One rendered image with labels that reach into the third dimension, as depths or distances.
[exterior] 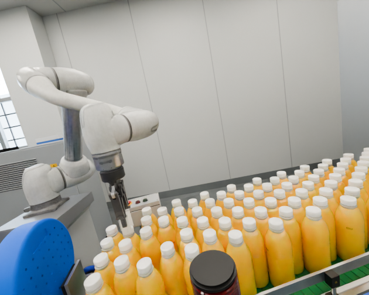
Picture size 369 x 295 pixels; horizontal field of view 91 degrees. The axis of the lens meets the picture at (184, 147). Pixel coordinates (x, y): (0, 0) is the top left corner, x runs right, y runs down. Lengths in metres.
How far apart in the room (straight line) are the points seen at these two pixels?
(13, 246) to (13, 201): 2.21
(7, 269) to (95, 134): 0.38
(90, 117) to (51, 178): 0.81
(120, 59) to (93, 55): 0.45
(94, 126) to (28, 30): 3.32
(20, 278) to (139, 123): 0.51
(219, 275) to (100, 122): 0.48
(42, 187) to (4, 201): 1.63
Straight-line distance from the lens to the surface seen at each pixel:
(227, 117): 3.29
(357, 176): 0.97
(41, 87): 0.95
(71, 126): 1.22
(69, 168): 1.35
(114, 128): 0.60
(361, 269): 0.86
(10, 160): 2.73
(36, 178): 1.34
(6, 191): 2.88
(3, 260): 0.69
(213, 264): 0.29
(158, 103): 3.23
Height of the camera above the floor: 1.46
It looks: 10 degrees down
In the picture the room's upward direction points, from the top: 11 degrees counter-clockwise
